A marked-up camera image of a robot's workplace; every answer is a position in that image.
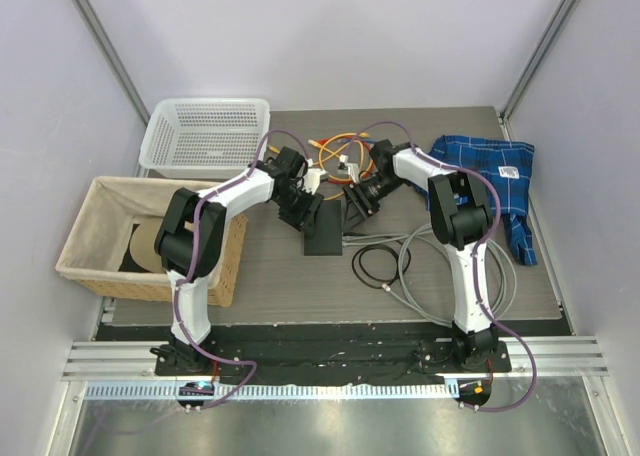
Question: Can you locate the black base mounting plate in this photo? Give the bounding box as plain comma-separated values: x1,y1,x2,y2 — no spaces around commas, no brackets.
94,320,574,377

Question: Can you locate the long orange ethernet cable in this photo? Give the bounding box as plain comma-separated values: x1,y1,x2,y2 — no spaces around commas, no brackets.
307,136,351,185

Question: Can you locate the grey ethernet cable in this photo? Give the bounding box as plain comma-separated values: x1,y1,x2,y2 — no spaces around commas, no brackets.
341,223,519,327

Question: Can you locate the black ethernet cable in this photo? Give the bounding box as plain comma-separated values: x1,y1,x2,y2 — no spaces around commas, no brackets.
351,243,412,291

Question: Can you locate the short orange ethernet cable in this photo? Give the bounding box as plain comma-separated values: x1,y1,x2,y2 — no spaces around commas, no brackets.
317,131,372,177

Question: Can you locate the black network switch box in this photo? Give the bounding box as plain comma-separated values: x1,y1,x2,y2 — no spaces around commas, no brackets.
303,200,343,256

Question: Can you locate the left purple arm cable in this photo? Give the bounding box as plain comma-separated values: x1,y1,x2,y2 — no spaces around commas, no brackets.
172,127,312,410

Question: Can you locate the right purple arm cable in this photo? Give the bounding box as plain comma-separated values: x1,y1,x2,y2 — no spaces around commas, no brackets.
348,121,539,413

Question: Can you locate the looped orange ethernet cable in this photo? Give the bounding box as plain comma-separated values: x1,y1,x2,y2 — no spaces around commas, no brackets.
268,145,351,185

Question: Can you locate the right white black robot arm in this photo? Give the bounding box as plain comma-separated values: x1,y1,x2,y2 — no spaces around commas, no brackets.
343,140,498,371

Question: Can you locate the brown tape roll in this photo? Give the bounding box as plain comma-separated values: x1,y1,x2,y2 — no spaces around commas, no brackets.
128,218,164,274

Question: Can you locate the aluminium frame rail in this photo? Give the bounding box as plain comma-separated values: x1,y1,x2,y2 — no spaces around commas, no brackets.
63,336,608,386

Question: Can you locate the red ethernet cable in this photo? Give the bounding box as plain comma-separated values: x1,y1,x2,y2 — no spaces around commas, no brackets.
319,138,379,183

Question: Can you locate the blue plaid cloth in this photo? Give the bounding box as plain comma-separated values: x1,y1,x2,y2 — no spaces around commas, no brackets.
429,135,537,266

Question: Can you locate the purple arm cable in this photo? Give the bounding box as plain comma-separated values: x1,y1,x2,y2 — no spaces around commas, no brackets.
172,127,312,410
348,121,539,413

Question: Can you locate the white perforated plastic basket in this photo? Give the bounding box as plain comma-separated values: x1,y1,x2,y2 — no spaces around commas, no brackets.
138,98,270,180

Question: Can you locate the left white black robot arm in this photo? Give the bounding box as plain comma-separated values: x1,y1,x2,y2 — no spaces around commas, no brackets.
152,147,326,375

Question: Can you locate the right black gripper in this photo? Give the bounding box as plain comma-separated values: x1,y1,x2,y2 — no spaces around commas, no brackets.
342,174,405,234

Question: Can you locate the wicker basket with liner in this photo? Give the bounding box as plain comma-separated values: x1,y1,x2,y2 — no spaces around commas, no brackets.
54,175,249,308

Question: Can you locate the white slotted cable duct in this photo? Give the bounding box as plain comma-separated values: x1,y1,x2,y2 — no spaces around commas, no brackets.
84,379,459,402

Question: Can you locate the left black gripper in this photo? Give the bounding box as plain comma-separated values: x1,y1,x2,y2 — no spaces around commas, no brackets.
273,185,323,237

